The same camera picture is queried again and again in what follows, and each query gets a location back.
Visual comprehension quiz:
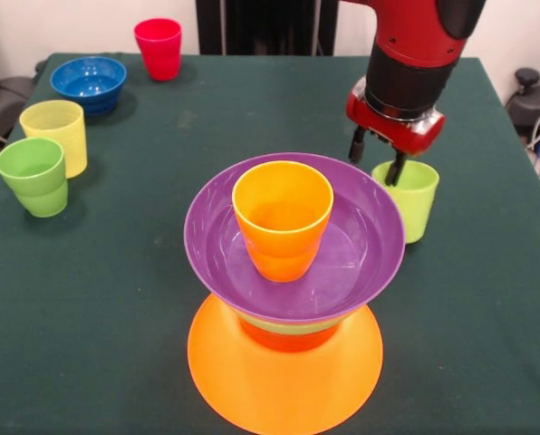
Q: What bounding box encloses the red cup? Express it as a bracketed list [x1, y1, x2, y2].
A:
[133, 17, 183, 82]

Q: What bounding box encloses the yellow cup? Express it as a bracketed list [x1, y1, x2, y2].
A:
[19, 100, 89, 179]

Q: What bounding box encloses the lime green cup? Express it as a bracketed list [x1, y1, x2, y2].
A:
[371, 160, 440, 245]

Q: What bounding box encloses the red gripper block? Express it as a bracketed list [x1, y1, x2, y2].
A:
[345, 75, 447, 188]

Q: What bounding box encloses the small red-orange bowl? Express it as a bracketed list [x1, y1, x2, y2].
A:
[239, 322, 343, 353]

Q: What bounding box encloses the blue bowl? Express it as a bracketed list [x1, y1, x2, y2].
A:
[50, 55, 128, 114]

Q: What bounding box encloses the purple bowl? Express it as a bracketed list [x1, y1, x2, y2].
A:
[182, 152, 407, 324]

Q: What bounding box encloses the large orange bowl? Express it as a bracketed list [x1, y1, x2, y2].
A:
[187, 294, 384, 435]

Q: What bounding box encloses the orange cup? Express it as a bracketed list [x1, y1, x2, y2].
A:
[231, 160, 334, 284]

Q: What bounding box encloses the dark green table cloth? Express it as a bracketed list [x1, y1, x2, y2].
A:
[0, 52, 540, 435]

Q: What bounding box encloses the light green bowl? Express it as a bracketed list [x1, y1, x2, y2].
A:
[236, 311, 352, 337]

